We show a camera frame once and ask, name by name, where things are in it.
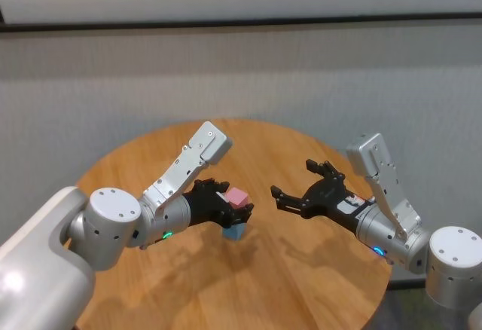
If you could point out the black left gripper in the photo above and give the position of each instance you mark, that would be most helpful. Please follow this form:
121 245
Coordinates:
207 207

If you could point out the black wall rail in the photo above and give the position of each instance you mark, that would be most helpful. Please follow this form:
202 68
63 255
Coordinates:
241 22

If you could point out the black floor rail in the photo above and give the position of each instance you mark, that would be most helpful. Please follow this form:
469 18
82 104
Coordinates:
408 284

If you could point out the blue cube block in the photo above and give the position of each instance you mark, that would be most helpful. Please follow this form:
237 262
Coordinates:
232 233

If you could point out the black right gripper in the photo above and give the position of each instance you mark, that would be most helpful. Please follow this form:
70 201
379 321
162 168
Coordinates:
331 202

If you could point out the pink cube block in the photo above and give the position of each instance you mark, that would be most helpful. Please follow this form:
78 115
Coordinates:
237 197

